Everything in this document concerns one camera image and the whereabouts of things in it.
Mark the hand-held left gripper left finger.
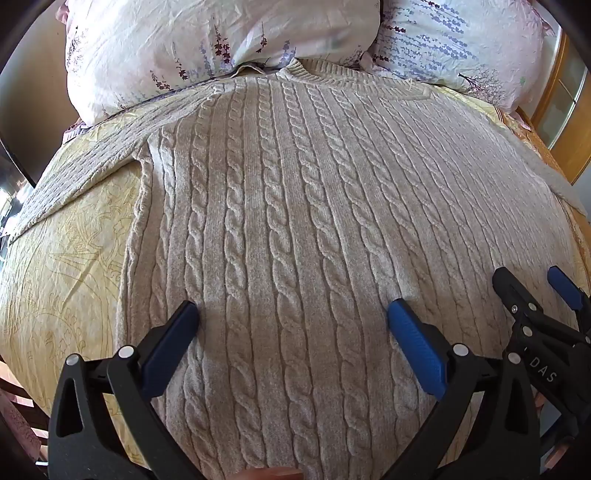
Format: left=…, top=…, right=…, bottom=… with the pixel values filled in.
left=47, top=301, right=200, bottom=480

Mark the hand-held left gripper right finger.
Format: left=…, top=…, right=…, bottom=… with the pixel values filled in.
left=383, top=299, right=540, bottom=480

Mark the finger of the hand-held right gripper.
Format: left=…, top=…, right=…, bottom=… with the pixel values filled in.
left=547, top=266, right=591, bottom=330
left=493, top=268, right=591, bottom=352

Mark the beige cable-knit sweater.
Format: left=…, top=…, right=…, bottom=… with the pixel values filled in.
left=9, top=58, right=583, bottom=480

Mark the person's left hand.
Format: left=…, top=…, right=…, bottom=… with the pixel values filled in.
left=238, top=470, right=303, bottom=480

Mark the wooden glass-door cabinet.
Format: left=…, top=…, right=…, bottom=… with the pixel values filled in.
left=517, top=28, right=591, bottom=185

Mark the yellow patterned bedsheet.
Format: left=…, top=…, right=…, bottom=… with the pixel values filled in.
left=0, top=88, right=591, bottom=462

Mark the pink patterned cloth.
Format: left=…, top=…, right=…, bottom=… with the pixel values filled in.
left=0, top=360, right=49, bottom=467

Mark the floral pillow with tree print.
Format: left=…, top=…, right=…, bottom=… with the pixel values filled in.
left=365, top=0, right=555, bottom=114

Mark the pink floral pillow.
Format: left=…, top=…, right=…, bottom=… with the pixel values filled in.
left=55, top=0, right=384, bottom=125

